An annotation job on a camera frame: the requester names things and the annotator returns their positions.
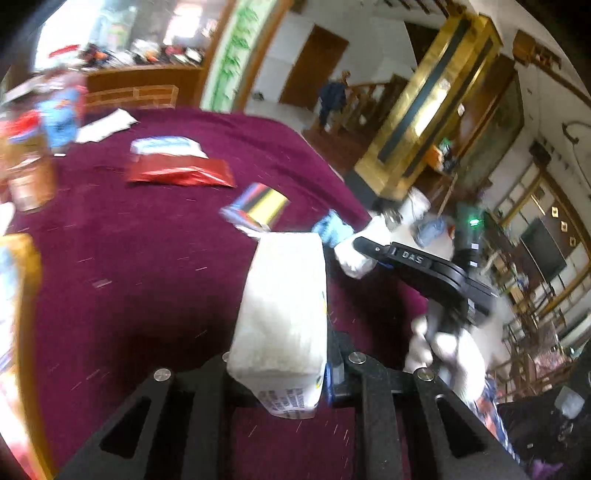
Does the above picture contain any colourful striped packet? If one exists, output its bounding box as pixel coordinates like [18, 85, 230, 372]
[220, 182, 291, 239]

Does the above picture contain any red foil packet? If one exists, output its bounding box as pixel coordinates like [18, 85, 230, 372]
[126, 154, 237, 188]

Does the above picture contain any brown wooden door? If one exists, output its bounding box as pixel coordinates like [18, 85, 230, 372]
[279, 24, 350, 110]

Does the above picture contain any wooden staircase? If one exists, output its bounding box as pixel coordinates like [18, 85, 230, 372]
[341, 74, 409, 136]

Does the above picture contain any black screen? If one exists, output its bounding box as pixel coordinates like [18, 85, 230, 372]
[520, 218, 568, 283]

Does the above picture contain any person's right hand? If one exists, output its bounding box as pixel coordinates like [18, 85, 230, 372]
[404, 313, 487, 401]

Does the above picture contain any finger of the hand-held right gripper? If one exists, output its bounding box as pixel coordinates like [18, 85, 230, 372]
[352, 235, 465, 304]

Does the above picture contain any white bucket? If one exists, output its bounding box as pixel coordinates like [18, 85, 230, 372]
[400, 188, 431, 224]

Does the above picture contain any blue white wipes packet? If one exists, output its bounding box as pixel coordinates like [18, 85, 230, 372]
[130, 136, 209, 160]

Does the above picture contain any white tissue pack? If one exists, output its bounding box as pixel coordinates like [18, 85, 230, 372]
[227, 232, 330, 420]

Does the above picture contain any glass jar with red lid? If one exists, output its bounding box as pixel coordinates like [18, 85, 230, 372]
[0, 110, 59, 214]

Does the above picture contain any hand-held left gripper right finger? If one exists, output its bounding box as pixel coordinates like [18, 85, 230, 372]
[324, 329, 532, 480]

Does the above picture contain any green bamboo painted pillar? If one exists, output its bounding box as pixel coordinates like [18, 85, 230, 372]
[202, 0, 296, 114]

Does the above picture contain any white tray with yellow rim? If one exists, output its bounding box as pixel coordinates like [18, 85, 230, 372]
[0, 233, 51, 480]

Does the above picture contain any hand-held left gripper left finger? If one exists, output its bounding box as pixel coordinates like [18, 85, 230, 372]
[55, 352, 260, 480]

